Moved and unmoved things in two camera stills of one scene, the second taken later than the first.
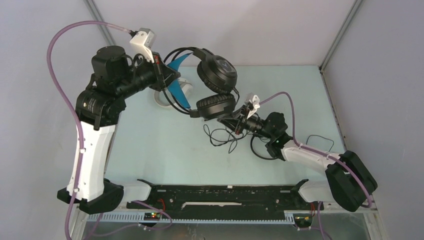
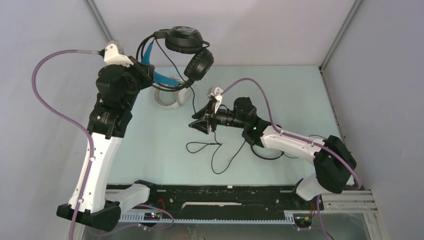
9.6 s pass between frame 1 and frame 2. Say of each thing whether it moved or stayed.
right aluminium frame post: stayed
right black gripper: moved
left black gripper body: moved
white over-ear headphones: stayed
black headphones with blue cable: moved
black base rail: stayed
